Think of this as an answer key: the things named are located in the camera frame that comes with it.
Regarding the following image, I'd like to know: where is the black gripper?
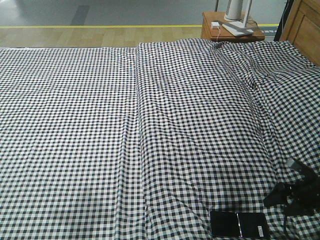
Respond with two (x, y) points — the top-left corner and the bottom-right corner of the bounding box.
(263, 159), (320, 215)

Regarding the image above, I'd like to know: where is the black foldable smartphone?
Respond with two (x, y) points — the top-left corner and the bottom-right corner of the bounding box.
(209, 211), (271, 240)

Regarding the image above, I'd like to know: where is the black white checkered bed sheet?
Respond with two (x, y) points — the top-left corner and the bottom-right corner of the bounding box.
(0, 47), (147, 240)

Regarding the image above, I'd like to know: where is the black white checkered quilt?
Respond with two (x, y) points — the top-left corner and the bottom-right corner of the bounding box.
(135, 39), (320, 240)

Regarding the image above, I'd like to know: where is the wooden headboard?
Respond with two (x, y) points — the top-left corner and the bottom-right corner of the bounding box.
(279, 0), (320, 65)

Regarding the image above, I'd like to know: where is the wooden nightstand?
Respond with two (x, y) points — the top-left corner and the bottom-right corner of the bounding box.
(200, 11), (265, 43)

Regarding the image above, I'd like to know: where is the white charger adapter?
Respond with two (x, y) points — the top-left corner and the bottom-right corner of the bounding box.
(211, 21), (220, 29)

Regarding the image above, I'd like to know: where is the white cylindrical heater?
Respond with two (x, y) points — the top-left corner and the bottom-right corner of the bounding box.
(224, 0), (243, 22)

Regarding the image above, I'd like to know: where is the black camera cable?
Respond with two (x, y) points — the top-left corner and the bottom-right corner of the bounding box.
(282, 212), (291, 240)

